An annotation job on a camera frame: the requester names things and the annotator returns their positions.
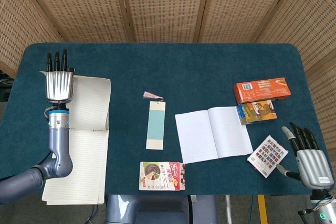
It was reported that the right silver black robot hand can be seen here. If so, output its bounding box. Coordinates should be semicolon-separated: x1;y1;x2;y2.
276;122;334;190

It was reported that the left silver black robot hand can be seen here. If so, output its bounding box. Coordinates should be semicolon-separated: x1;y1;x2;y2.
46;48;75;103

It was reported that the tan cover notebook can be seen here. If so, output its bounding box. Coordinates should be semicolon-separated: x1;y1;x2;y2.
38;70;112;206

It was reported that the open lined white notebook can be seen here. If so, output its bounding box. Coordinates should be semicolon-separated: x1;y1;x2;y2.
174;106;254;165

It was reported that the white box stamp pattern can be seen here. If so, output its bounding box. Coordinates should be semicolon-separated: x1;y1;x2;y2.
246;135;289;178

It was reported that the blue yellow cartoon box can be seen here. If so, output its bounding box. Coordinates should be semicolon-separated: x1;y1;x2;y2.
236;100;278;125

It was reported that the orange cardboard box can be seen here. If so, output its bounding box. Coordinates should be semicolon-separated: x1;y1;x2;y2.
233;77;291;104

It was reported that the cream blue bookmark pink tassel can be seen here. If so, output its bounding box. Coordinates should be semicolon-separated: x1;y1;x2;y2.
143;91;166;150

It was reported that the teal table cloth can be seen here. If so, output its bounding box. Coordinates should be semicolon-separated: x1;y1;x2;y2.
0;42;336;196

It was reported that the white red wafer box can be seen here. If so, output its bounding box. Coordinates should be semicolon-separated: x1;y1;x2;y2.
139;161;186;191

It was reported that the grey robot torso base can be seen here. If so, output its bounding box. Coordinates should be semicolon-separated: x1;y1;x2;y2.
104;194;218;224

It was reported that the dark floor cable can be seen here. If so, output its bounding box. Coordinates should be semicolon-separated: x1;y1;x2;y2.
88;204;100;224

